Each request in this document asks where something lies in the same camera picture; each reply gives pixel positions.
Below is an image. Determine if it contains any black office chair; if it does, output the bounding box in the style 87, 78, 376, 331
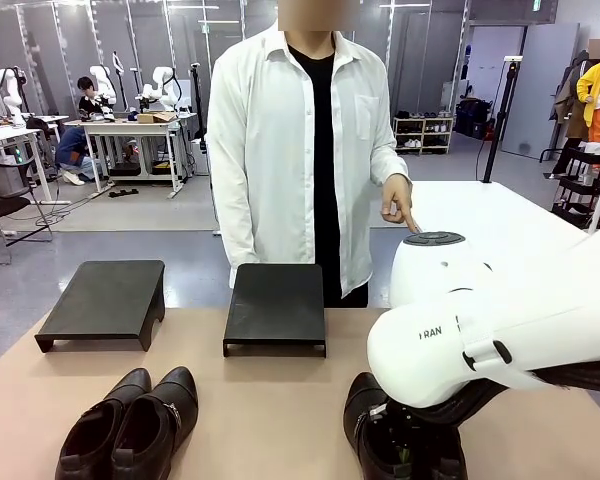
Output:
0, 162, 54, 249

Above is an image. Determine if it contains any large white table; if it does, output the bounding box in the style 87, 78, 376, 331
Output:
408, 179, 600, 264

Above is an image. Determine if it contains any white background desk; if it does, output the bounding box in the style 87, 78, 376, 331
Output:
63, 112, 199, 200

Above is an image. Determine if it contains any person's left hand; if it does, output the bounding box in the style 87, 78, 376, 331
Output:
380, 175, 422, 234

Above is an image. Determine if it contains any person in yellow cardigan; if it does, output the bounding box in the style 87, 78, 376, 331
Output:
576, 38, 600, 146

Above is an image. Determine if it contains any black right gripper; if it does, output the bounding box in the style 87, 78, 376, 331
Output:
385, 398, 434, 451

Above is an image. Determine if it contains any person in white shirt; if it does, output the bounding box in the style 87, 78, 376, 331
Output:
206, 24, 412, 309

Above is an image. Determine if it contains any person's left forearm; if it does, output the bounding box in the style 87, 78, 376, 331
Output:
372, 114, 412, 184

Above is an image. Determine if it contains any black bags pile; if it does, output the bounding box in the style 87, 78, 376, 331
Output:
453, 97, 495, 140

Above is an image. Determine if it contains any slim black background tripod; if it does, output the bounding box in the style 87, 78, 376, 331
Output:
189, 62, 209, 144

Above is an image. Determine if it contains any wooden shoe rack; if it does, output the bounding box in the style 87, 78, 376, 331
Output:
392, 115, 455, 155

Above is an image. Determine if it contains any seated person in black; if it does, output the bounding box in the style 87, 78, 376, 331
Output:
76, 75, 106, 119

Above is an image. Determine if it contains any black shoe stand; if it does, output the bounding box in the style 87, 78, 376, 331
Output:
222, 263, 327, 358
34, 259, 166, 354

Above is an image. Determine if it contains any person's right forearm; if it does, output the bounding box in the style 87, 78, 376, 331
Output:
207, 144, 256, 275

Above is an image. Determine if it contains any black tripod pole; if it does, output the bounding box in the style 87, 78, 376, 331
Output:
482, 55, 524, 184

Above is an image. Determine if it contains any person in blue jacket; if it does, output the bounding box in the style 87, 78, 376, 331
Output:
54, 125, 104, 186

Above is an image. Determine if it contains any coat rack with coats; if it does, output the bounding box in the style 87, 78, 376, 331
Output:
549, 49, 592, 176

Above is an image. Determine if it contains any black utility cart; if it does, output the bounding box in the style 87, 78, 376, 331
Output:
552, 144, 600, 231

